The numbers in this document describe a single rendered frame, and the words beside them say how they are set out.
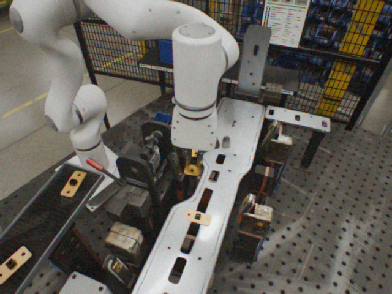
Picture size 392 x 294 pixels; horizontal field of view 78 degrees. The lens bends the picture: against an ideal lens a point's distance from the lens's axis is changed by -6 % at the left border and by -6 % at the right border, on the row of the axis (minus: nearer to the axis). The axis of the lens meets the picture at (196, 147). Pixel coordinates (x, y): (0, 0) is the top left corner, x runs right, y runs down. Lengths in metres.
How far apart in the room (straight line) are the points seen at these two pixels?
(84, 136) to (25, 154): 1.80
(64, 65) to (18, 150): 2.15
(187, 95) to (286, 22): 1.05
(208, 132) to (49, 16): 0.47
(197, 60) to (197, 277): 0.56
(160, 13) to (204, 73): 0.15
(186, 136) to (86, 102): 0.53
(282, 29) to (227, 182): 0.88
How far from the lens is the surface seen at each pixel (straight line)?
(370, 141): 1.81
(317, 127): 1.23
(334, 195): 1.42
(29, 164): 2.73
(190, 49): 0.43
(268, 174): 0.98
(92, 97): 1.02
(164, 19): 0.54
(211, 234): 0.81
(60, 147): 2.74
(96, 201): 1.25
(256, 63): 1.25
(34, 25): 0.74
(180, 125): 0.55
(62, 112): 0.95
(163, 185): 0.95
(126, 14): 0.52
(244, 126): 1.13
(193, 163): 0.66
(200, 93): 0.47
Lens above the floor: 1.73
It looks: 46 degrees down
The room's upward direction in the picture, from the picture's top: straight up
